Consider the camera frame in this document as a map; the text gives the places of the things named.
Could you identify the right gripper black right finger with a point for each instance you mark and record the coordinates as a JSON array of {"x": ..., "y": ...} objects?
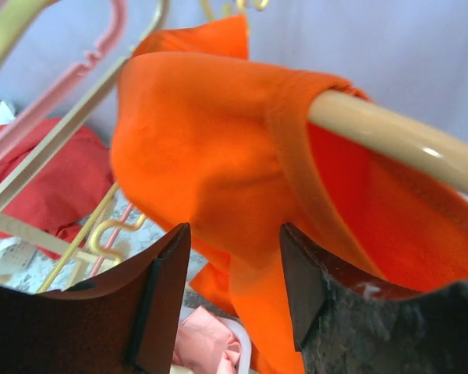
[{"x": 345, "y": 320}]

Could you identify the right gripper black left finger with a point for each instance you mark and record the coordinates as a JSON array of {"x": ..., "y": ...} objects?
[{"x": 121, "y": 321}]

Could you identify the orange t shirt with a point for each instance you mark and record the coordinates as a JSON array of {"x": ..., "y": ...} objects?
[{"x": 205, "y": 136}]

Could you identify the orange wavy hanger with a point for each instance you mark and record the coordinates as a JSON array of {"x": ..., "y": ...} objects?
[{"x": 414, "y": 143}]

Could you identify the yellow hanger left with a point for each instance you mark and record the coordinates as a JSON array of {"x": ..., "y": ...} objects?
[{"x": 95, "y": 235}]

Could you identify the yellow hanger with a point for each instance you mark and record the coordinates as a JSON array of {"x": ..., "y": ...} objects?
[
  {"x": 95, "y": 235},
  {"x": 15, "y": 17}
]

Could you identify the pink hanger right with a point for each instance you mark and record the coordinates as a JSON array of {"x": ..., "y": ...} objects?
[{"x": 115, "y": 231}]

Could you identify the pink hanger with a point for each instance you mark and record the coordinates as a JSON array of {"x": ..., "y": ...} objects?
[
  {"x": 32, "y": 115},
  {"x": 115, "y": 231}
]

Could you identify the beige wooden hanger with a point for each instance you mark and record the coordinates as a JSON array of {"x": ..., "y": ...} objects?
[{"x": 57, "y": 137}]

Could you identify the pink hanger left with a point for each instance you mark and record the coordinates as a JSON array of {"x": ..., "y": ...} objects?
[{"x": 32, "y": 115}]

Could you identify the yellow hanger right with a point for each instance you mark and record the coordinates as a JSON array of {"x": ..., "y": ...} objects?
[{"x": 15, "y": 17}]

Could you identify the pink garment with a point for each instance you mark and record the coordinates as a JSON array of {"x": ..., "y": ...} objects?
[{"x": 206, "y": 343}]

